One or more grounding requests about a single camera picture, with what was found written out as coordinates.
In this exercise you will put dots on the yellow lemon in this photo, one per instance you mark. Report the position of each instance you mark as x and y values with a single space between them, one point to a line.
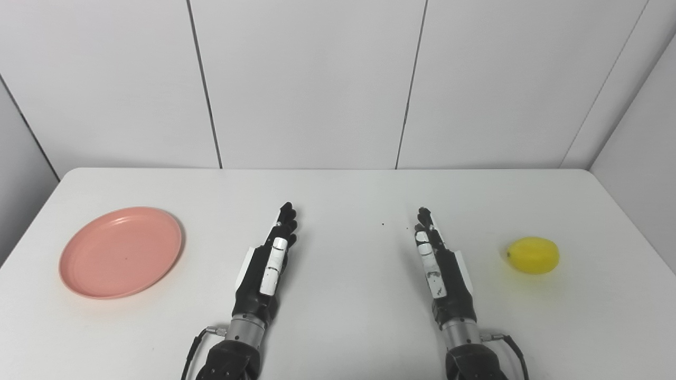
533 255

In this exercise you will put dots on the pink round plate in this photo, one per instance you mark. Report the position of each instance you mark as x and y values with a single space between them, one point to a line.
121 252

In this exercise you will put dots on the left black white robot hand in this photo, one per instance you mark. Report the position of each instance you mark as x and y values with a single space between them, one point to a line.
264 274

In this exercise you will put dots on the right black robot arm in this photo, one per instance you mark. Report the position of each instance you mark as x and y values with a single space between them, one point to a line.
467 353

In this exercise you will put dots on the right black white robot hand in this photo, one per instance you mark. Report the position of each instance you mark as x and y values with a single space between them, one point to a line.
446 279

